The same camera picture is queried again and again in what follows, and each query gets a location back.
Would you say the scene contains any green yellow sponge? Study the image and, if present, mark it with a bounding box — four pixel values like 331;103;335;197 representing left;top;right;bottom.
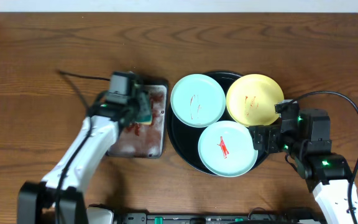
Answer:
135;114;153;125

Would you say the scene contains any yellow plate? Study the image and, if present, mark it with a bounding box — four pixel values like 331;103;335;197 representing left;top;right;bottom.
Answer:
226;74;284;127

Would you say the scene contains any light green plate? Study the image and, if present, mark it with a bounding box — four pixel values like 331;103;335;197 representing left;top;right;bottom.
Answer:
198;121;258;177
170;74;226;128

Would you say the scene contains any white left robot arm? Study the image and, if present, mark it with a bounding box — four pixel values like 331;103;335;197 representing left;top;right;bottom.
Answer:
17;84;152;223

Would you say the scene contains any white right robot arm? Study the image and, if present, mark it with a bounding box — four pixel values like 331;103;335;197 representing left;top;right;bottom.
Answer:
249;109;358;223

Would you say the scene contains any black rectangular water tray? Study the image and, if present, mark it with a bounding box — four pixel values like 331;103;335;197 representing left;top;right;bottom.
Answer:
106;78;168;159

